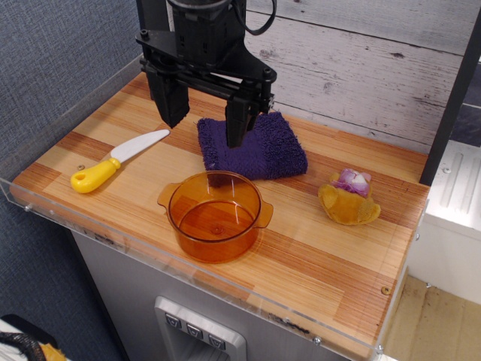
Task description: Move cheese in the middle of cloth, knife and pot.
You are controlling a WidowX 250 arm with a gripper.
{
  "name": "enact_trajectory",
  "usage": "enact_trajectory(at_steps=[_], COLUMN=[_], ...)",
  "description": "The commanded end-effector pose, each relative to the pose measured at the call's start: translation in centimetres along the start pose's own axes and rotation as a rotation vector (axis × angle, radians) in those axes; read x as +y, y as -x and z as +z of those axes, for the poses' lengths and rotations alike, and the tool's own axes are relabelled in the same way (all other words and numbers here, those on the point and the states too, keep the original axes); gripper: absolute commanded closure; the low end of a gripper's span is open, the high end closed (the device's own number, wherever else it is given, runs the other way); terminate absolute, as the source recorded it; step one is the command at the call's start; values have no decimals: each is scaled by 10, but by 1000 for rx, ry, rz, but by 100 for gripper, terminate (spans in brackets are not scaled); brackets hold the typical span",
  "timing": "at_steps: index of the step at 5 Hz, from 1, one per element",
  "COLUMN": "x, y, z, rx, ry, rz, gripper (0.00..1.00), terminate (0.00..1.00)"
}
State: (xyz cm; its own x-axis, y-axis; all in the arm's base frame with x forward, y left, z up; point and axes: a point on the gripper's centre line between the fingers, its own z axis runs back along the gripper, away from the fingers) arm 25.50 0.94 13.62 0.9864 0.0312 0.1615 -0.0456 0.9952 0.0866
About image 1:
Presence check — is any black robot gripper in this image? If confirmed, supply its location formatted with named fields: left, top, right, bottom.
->
left=136, top=1, right=277, bottom=148

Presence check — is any yellow plush cheese toy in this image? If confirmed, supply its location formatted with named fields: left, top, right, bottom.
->
left=318, top=168, right=381, bottom=226

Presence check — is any purple folded cloth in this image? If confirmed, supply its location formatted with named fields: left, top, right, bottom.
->
left=197, top=112, right=308, bottom=181

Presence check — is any orange transparent plastic pot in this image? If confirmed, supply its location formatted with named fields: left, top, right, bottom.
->
left=157, top=171, right=274, bottom=263

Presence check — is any grey toy fridge cabinet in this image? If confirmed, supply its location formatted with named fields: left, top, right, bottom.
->
left=71, top=229, right=350, bottom=361

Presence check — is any clear acrylic table guard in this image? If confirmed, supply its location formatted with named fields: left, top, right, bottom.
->
left=1, top=74, right=428, bottom=360

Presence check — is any silver dispenser button panel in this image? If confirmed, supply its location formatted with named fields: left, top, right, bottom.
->
left=154, top=296, right=247, bottom=360

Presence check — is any white grey side appliance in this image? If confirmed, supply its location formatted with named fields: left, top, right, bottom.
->
left=407, top=141, right=480, bottom=304

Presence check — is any black yellow object bottom left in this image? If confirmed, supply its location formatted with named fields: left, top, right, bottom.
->
left=1, top=314, right=68, bottom=361

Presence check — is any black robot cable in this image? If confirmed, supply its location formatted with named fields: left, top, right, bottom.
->
left=229, top=0, right=278, bottom=37

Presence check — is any black left frame post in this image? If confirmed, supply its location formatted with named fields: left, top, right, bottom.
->
left=136, top=0, right=174, bottom=39

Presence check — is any black frame post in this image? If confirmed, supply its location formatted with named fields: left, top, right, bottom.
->
left=419, top=11, right=480, bottom=186
left=136, top=0, right=174, bottom=39

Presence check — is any yellow handled white toy knife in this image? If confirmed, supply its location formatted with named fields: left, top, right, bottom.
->
left=71, top=129, right=170, bottom=194

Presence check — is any black right frame post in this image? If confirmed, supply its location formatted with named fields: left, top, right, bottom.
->
left=419, top=11, right=480, bottom=186

